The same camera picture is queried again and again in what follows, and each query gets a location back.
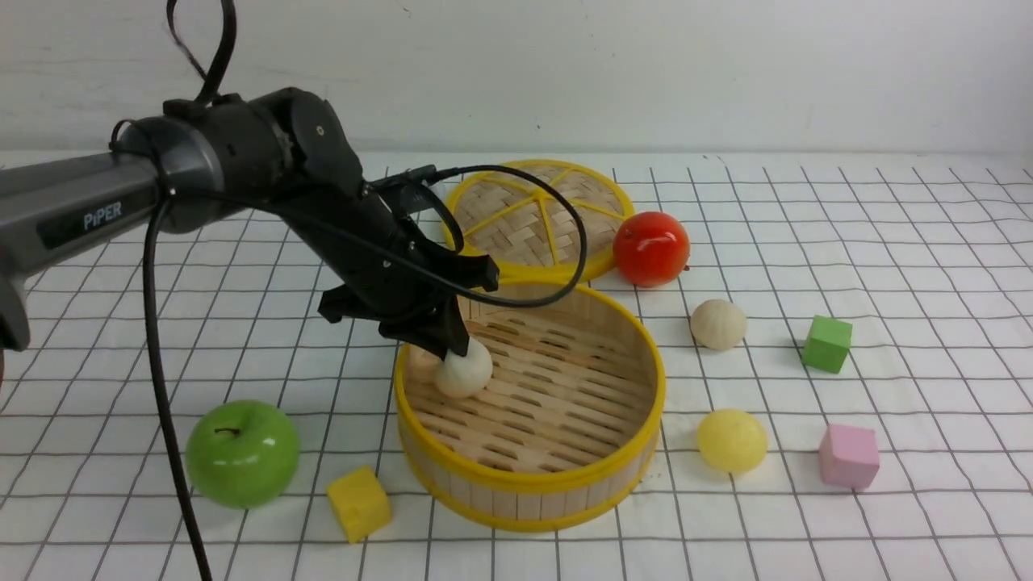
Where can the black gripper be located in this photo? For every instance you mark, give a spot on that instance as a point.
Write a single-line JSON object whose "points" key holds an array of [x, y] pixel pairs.
{"points": [[391, 272]]}

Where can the white bun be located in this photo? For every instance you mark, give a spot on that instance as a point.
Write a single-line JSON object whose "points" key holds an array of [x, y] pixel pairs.
{"points": [[718, 324], [461, 377]]}

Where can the yellow bun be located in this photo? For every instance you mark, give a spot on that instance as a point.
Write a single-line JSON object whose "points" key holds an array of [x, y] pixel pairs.
{"points": [[732, 441]]}

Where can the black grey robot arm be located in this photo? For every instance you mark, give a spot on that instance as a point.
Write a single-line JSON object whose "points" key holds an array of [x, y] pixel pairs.
{"points": [[285, 151]]}

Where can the woven bamboo steamer lid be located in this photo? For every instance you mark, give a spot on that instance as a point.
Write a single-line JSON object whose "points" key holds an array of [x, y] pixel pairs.
{"points": [[527, 232]]}

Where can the bamboo steamer tray yellow rim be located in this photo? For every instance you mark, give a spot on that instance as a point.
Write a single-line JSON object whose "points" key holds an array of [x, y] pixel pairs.
{"points": [[564, 430]]}

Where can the yellow foam cube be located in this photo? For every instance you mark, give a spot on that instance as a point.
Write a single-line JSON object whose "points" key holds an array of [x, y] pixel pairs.
{"points": [[359, 503]]}

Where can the red tomato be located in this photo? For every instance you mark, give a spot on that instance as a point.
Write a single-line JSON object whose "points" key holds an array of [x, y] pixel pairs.
{"points": [[651, 249]]}

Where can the green apple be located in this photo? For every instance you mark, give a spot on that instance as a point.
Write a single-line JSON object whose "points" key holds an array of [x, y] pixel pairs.
{"points": [[242, 454]]}

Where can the green foam cube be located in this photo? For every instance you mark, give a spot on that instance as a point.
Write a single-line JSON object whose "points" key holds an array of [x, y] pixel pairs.
{"points": [[827, 344]]}

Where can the white grid tablecloth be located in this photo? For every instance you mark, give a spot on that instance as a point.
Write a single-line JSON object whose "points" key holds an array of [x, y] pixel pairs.
{"points": [[930, 260]]}

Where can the pink foam cube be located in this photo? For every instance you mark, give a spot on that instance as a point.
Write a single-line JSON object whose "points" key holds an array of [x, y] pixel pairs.
{"points": [[849, 456]]}

